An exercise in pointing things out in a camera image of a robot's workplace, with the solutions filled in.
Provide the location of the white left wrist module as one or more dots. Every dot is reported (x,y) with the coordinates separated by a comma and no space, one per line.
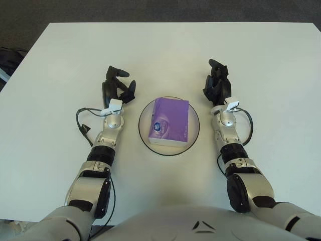
(115,104)

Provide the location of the white plate with black rim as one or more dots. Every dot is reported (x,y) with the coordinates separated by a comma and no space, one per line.
(144,125)

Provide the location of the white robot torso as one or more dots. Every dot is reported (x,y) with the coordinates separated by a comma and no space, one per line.
(163,223)

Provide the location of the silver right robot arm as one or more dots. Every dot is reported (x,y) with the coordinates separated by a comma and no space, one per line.
(228,123)

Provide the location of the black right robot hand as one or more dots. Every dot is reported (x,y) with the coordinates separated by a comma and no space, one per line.
(222,88)

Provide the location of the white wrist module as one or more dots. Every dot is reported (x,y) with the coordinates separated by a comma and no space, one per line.
(232,103)
(115,104)

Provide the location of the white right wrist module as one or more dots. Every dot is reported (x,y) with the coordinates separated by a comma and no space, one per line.
(232,103)

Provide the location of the purple tissue paper pack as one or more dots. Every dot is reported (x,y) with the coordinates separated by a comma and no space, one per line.
(170,120)

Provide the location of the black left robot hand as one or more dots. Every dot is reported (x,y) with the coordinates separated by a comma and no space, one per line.
(109,90)

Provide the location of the black bag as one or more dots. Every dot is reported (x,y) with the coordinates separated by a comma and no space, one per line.
(10,57)

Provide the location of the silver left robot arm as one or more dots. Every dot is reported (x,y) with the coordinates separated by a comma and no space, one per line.
(113,124)

